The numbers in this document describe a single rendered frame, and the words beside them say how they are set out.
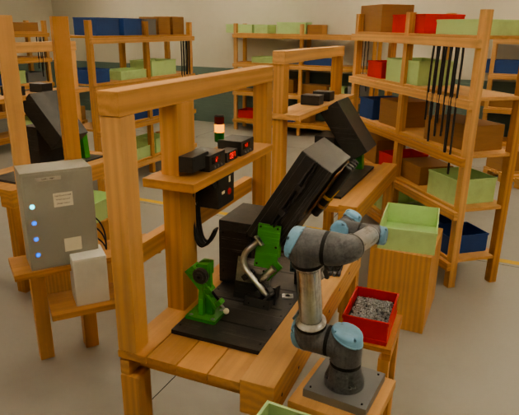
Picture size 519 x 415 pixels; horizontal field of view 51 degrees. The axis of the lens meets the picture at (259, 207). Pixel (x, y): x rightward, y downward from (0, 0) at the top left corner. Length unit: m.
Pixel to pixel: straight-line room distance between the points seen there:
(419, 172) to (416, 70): 0.95
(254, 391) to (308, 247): 0.64
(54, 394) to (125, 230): 1.82
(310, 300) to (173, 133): 0.92
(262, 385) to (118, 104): 1.14
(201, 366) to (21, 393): 1.78
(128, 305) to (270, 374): 0.62
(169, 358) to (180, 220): 0.60
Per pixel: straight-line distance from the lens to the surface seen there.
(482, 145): 4.90
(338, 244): 1.77
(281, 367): 2.19
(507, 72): 10.49
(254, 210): 2.84
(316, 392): 2.11
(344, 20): 11.49
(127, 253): 2.14
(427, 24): 5.36
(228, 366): 2.24
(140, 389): 2.45
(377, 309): 2.68
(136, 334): 2.30
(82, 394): 3.67
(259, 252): 2.58
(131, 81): 7.90
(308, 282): 1.89
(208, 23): 12.72
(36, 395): 3.75
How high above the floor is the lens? 2.16
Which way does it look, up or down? 19 degrees down
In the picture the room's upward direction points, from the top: 1 degrees clockwise
